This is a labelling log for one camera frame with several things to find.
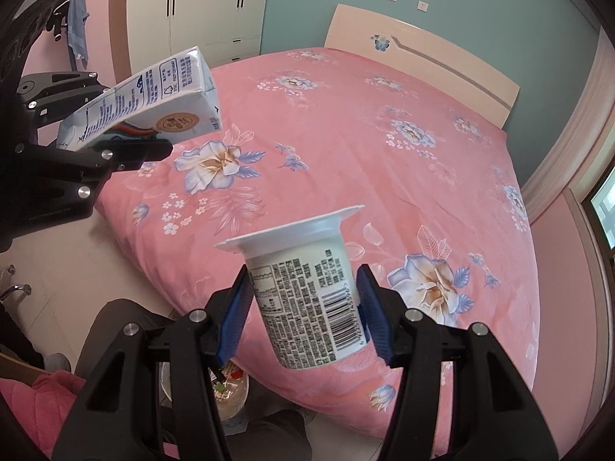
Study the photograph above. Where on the blue hanging towel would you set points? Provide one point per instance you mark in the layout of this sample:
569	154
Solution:
77	19

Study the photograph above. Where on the chrome metal bracket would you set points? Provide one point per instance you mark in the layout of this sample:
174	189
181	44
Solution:
17	289

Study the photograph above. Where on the white milk carton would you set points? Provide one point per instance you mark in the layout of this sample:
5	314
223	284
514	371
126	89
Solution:
158	101

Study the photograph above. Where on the cream bed headboard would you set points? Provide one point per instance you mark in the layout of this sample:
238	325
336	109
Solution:
432	53

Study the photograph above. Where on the black office chair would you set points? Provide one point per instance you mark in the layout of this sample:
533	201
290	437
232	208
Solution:
33	14

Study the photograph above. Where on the white yogurt cup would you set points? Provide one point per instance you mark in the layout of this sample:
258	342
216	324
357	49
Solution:
298	259

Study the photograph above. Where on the window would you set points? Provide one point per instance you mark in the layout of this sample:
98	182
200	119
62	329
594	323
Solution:
603	206

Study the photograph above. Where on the pink fleece jacket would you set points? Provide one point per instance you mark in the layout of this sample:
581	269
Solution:
33	408

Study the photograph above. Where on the white paper cup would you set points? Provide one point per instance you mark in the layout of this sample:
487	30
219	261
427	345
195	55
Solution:
233	389

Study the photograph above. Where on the person's right leg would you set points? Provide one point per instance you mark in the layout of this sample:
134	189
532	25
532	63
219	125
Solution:
274	432

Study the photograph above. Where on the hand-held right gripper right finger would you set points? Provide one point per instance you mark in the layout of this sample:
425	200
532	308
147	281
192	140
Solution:
374	317

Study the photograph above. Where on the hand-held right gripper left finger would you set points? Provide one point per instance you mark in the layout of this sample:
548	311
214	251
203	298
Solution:
235	317

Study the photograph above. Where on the pink floral blanket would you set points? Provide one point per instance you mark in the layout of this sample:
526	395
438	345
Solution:
336	153

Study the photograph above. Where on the cream wardrobe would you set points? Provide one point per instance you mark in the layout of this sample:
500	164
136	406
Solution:
202	9

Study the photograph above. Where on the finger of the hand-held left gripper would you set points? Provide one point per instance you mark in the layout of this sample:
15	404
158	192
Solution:
144	151
53	91

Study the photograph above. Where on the grey slipper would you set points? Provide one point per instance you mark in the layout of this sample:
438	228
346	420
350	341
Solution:
58	362

